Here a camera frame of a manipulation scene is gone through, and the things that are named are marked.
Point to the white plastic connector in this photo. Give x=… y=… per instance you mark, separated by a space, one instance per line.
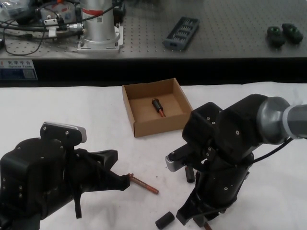
x=51 y=25

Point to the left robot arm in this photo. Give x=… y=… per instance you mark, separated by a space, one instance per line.
x=16 y=220

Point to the black sleeve with copper bolt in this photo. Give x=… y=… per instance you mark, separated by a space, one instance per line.
x=157 y=106

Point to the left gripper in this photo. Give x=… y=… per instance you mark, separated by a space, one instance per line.
x=36 y=172

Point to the blue and white label plate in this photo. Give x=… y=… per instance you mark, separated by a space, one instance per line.
x=18 y=70

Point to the grey bit case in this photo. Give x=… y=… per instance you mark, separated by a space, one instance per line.
x=182 y=32

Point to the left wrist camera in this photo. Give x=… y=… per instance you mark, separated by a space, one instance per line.
x=72 y=133

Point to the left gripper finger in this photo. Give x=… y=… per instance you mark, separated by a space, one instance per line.
x=112 y=180

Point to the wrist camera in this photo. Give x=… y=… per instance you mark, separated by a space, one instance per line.
x=172 y=164
x=72 y=133

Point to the metal bench with holes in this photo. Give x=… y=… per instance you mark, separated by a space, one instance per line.
x=216 y=31

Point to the silver-white machine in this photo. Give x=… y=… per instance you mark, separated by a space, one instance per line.
x=99 y=26

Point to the silver cylindrical connector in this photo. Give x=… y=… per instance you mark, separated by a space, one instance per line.
x=75 y=28

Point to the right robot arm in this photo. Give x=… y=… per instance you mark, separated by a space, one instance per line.
x=239 y=129

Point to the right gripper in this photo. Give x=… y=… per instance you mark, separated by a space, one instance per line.
x=220 y=187

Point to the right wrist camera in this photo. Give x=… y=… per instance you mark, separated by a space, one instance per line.
x=172 y=164

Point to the open cardboard box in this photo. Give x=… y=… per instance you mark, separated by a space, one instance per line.
x=156 y=112

